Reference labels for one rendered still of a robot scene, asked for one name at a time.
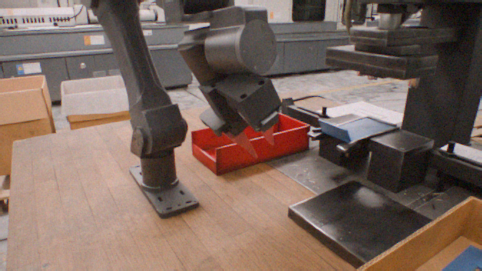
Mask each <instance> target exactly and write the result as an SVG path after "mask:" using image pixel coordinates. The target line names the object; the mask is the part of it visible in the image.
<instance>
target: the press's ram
mask: <svg viewBox="0 0 482 271"><path fill-rule="evenodd" d="M407 8H408V5H406V4H403V5H402V8H401V9H394V4H392V3H389V4H377V13H378V14H380V15H379V27H356V28H351V29H350V36H349V43H354V45H349V46H340V47H326V55H325V63H324V65H325V66H330V67H338V68H342V69H346V70H354V71H357V72H356V74H357V76H358V77H364V76H368V80H377V78H382V79H384V78H388V77H390V78H394V80H402V81H405V80H408V81H407V86H408V87H410V88H416V87H418V85H419V83H420V78H421V77H427V76H431V75H435V69H436V65H437V62H438V55H436V54H427V53H420V46H418V44H434V43H442V42H456V41H460V39H461V36H462V32H463V28H459V27H430V26H425V25H420V26H404V27H401V21H402V14H405V13H407Z"/></svg>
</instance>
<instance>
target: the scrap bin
mask: <svg viewBox="0 0 482 271"><path fill-rule="evenodd" d="M310 129H311V126H310V125H309V124H306V123H302V122H301V121H298V120H295V118H291V117H289V116H287V115H283V114H281V113H278V122H277V123H276V124H275V125H274V130H273V134H274V145H271V144H269V143H268V142H267V141H266V138H265V136H263V135H262V133H261V132H259V133H256V132H255V131H254V130H253V129H252V128H251V127H250V126H248V127H246V129H245V130H243V131H244V133H246V135H247V137H248V140H249V141H250V143H251V145H252V147H253V149H255V152H256V154H257V159H256V157H253V156H252V155H251V154H250V153H249V152H248V151H247V150H246V149H245V148H243V147H242V146H240V145H238V144H236V143H234V142H232V141H231V140H230V139H229V138H228V137H227V136H226V135H224V134H223V133H222V136H220V137H219V136H217V135H216V134H214V133H213V131H212V130H211V128H210V127H207V128H200V130H193V131H191V141H192V155H193V156H194V157H196V158H197V160H198V161H200V162H201V163H202V164H203V165H205V166H206V167H207V168H208V169H209V170H210V171H211V172H212V173H214V174H216V175H217V176H219V175H222V174H224V173H229V172H232V171H237V170H240V169H243V168H245V167H248V166H252V165H256V164H259V163H264V162H266V161H271V160H274V159H276V158H279V157H281V156H287V155H289V154H292V153H297V152H299V151H304V150H307V148H309V138H310V137H308V134H307V133H309V132H310Z"/></svg>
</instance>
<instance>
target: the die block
mask: <svg viewBox="0 0 482 271"><path fill-rule="evenodd" d="M341 143H345V142H344V141H342V140H339V138H335V137H330V138H326V140H321V141H320V142H319V150H318V155H319V156H320V157H322V158H325V159H326V160H327V161H330V162H332V163H334V164H336V165H339V166H342V165H344V164H346V163H351V162H353V161H356V160H357V159H359V158H363V157H365V156H368V155H369V152H371V157H370V162H369V172H368V176H367V180H369V181H371V182H373V184H376V185H378V186H381V187H382V188H384V189H387V190H389V191H391V192H393V193H396V194H397V193H399V192H401V191H403V190H405V189H407V188H409V187H410V186H412V185H414V184H416V183H418V182H420V181H422V180H425V175H426V172H427V165H426V160H425V159H426V155H427V150H428V149H430V148H433V145H432V146H428V147H427V148H424V149H421V150H420V151H418V152H416V153H413V154H410V155H408V156H405V157H401V156H398V155H397V154H394V153H391V152H388V151H385V150H384V149H382V148H379V147H377V146H373V145H371V144H369V145H368V148H365V150H363V151H358V152H356V153H354V154H352V155H351V156H349V157H346V156H345V153H343V152H341V151H338V150H337V145H339V144H341Z"/></svg>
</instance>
